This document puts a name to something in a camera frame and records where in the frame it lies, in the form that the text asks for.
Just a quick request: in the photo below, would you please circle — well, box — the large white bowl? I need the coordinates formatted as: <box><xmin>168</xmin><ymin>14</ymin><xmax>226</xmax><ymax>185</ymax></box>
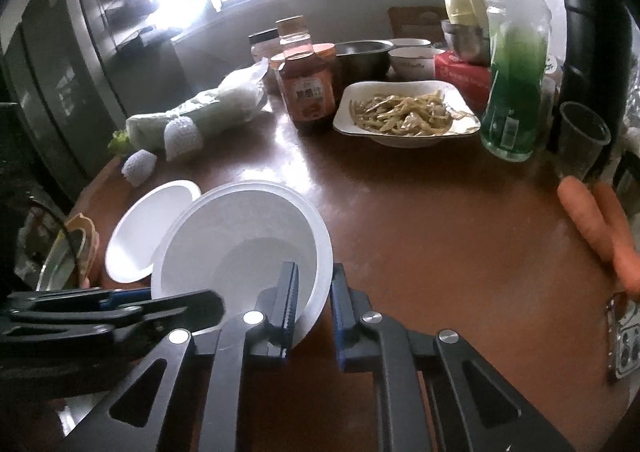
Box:
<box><xmin>150</xmin><ymin>183</ymin><xmax>333</xmax><ymax>349</ymax></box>
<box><xmin>170</xmin><ymin>179</ymin><xmax>301</xmax><ymax>218</ymax></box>

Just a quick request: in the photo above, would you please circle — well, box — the foam-netted fruit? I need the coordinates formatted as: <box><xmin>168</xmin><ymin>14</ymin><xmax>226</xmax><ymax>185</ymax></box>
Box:
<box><xmin>122</xmin><ymin>150</ymin><xmax>159</xmax><ymax>188</ymax></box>
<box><xmin>164</xmin><ymin>115</ymin><xmax>202</xmax><ymax>163</ymax></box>

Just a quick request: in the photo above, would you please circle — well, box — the green lettuce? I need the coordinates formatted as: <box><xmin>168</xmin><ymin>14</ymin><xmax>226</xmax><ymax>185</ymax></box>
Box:
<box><xmin>107</xmin><ymin>129</ymin><xmax>135</xmax><ymax>156</ymax></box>

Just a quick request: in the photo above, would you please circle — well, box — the orange sauce bottle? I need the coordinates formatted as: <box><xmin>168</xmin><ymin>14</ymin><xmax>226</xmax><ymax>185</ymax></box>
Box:
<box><xmin>276</xmin><ymin>15</ymin><xmax>337</xmax><ymax>134</ymax></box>

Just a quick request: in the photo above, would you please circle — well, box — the glass jar with black lid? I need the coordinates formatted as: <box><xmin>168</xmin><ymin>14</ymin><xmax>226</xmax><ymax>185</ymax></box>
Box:
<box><xmin>249</xmin><ymin>28</ymin><xmax>282</xmax><ymax>75</ymax></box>

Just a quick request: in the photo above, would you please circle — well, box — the stainless steel bowl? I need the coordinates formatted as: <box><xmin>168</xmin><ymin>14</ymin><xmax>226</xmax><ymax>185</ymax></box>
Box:
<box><xmin>334</xmin><ymin>40</ymin><xmax>394</xmax><ymax>81</ymax></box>

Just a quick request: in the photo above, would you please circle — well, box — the yellow plastic cup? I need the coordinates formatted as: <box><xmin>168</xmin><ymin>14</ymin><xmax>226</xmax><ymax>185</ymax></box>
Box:
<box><xmin>444</xmin><ymin>0</ymin><xmax>489</xmax><ymax>26</ymax></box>

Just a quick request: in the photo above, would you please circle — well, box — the white patterned ceramic bowl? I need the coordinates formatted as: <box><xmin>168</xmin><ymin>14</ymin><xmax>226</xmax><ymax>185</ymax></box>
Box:
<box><xmin>389</xmin><ymin>46</ymin><xmax>447</xmax><ymax>81</ymax></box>

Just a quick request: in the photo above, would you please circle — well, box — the grey refrigerator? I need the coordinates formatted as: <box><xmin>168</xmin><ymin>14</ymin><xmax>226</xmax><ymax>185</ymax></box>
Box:
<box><xmin>0</xmin><ymin>0</ymin><xmax>132</xmax><ymax>200</ymax></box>

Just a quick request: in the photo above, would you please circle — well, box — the green dish soap bottle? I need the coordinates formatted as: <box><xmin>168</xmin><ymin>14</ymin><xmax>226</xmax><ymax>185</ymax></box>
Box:
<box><xmin>480</xmin><ymin>0</ymin><xmax>552</xmax><ymax>163</ymax></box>

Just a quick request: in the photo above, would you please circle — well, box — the red tissue box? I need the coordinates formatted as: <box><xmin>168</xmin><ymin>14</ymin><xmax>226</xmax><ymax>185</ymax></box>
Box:
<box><xmin>434</xmin><ymin>51</ymin><xmax>493</xmax><ymax>109</ymax></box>

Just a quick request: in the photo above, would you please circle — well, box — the yellow shell-shaped plate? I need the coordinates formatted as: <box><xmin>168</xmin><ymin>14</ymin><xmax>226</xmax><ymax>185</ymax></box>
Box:
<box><xmin>64</xmin><ymin>213</ymin><xmax>101</xmax><ymax>285</ymax></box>

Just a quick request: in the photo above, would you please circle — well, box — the silver phone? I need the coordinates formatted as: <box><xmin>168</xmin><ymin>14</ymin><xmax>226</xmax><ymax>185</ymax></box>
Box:
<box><xmin>606</xmin><ymin>291</ymin><xmax>640</xmax><ymax>381</ymax></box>

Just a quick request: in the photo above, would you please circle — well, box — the clear plastic cup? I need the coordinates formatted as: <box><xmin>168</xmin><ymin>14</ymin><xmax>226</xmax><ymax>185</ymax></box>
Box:
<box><xmin>556</xmin><ymin>101</ymin><xmax>612</xmax><ymax>181</ymax></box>

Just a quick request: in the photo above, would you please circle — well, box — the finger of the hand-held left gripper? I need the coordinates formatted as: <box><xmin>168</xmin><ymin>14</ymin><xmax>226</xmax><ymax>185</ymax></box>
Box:
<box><xmin>0</xmin><ymin>289</ymin><xmax>223</xmax><ymax>349</ymax></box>
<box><xmin>7</xmin><ymin>288</ymin><xmax>151</xmax><ymax>315</ymax></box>

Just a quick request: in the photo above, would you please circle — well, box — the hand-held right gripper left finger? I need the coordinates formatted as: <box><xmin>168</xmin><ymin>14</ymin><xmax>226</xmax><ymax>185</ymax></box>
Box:
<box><xmin>60</xmin><ymin>262</ymin><xmax>300</xmax><ymax>452</ymax></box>

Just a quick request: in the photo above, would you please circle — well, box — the black thermos bottle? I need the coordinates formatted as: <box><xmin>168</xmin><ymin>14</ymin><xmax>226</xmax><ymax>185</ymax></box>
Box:
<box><xmin>549</xmin><ymin>0</ymin><xmax>628</xmax><ymax>158</ymax></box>

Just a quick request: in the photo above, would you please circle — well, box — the small white bowl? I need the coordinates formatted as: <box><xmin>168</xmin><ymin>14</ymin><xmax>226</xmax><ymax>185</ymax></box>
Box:
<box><xmin>105</xmin><ymin>179</ymin><xmax>202</xmax><ymax>284</ymax></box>

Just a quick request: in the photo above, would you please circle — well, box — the white dish of food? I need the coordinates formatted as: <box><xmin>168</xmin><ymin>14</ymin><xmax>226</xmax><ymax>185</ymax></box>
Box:
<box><xmin>333</xmin><ymin>80</ymin><xmax>482</xmax><ymax>149</ymax></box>

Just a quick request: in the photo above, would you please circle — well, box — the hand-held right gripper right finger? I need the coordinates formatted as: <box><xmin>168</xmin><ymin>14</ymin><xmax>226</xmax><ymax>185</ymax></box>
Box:
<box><xmin>331</xmin><ymin>263</ymin><xmax>576</xmax><ymax>452</ymax></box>

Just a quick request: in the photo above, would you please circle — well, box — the wooden chair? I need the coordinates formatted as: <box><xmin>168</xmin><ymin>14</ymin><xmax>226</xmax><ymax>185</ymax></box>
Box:
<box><xmin>387</xmin><ymin>6</ymin><xmax>449</xmax><ymax>41</ymax></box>

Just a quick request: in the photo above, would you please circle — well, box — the stainless steel cup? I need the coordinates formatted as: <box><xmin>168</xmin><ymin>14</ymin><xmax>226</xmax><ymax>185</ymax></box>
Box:
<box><xmin>441</xmin><ymin>19</ymin><xmax>492</xmax><ymax>66</ymax></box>

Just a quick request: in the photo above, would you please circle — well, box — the orange carrot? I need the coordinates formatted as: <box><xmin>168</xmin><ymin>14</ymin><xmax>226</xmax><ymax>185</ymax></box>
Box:
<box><xmin>594</xmin><ymin>181</ymin><xmax>640</xmax><ymax>299</ymax></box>
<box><xmin>557</xmin><ymin>176</ymin><xmax>617</xmax><ymax>264</ymax></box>

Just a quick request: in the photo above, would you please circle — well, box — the napa cabbage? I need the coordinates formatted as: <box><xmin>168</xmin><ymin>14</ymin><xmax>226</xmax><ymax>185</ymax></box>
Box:
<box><xmin>125</xmin><ymin>59</ymin><xmax>269</xmax><ymax>153</ymax></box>

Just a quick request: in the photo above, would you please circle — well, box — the metal shelf rack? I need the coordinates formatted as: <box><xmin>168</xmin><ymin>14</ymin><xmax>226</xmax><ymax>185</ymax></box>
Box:
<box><xmin>74</xmin><ymin>0</ymin><xmax>177</xmax><ymax>55</ymax></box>

